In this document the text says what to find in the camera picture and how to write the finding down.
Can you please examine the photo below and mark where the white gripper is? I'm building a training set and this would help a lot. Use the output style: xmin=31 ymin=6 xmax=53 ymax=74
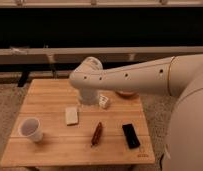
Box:
xmin=79 ymin=89 xmax=99 ymax=105

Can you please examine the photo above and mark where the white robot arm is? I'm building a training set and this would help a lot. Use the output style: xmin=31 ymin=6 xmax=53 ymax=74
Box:
xmin=70 ymin=54 xmax=203 ymax=171

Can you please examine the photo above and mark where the white rectangular sponge block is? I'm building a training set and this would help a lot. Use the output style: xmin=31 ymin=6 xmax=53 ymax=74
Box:
xmin=65 ymin=107 xmax=78 ymax=126

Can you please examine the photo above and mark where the orange bowl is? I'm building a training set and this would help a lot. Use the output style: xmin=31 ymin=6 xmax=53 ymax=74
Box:
xmin=116 ymin=91 xmax=138 ymax=99

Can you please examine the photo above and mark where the brown red pocket knife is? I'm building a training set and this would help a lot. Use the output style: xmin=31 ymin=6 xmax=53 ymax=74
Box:
xmin=91 ymin=122 xmax=103 ymax=146

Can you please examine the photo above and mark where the wooden table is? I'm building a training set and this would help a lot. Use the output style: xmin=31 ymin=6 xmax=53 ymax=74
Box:
xmin=0 ymin=79 xmax=155 ymax=167

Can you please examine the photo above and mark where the black rectangular remote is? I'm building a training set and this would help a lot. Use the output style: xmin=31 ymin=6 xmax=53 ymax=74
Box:
xmin=122 ymin=124 xmax=140 ymax=149

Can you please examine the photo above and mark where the white paper cup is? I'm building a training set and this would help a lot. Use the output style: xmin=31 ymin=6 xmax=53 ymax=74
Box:
xmin=18 ymin=118 xmax=43 ymax=142

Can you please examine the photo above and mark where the long grey bench rail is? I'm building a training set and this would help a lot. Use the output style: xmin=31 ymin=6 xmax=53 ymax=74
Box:
xmin=0 ymin=46 xmax=203 ymax=65

